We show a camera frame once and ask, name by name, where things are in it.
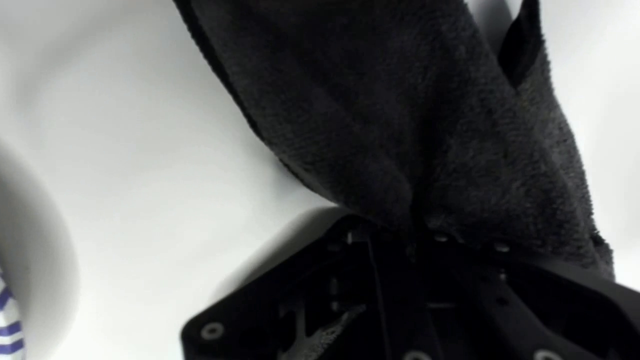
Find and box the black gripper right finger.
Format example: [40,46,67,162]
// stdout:
[425,234,532,360]

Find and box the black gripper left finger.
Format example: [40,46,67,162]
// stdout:
[362,227,428,360]

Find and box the blue patterned bowl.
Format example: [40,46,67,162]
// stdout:
[0,266,27,360]

